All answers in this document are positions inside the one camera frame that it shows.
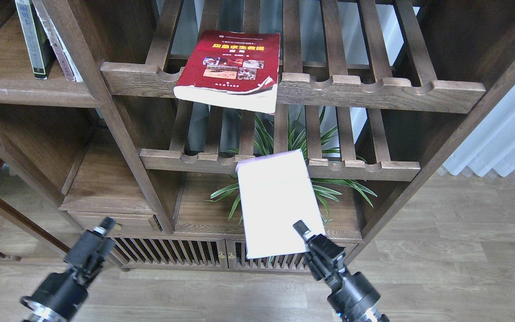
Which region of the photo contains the red cover book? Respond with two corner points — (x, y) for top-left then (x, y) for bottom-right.
(173, 30), (280, 114)

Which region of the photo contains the white purple book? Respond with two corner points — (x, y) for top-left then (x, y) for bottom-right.
(236, 149), (325, 259)

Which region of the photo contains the green black cover book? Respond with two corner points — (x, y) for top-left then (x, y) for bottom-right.
(16, 0), (55, 80)

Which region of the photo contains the green spider plant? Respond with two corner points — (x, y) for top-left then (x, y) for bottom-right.
(205, 107), (378, 264)

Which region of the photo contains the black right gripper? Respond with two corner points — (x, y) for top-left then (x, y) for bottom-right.
(293, 220), (389, 322)

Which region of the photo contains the thin book white spine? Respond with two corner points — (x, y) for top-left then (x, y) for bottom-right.
(31, 0), (84, 82)

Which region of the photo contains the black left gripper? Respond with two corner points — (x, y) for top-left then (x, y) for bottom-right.
(20, 217), (117, 322)

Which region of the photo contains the dark wooden bookshelf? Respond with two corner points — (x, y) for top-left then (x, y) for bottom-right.
(0, 0), (515, 272)

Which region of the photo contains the white curtain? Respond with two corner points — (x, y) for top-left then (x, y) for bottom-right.
(439, 85), (515, 177)

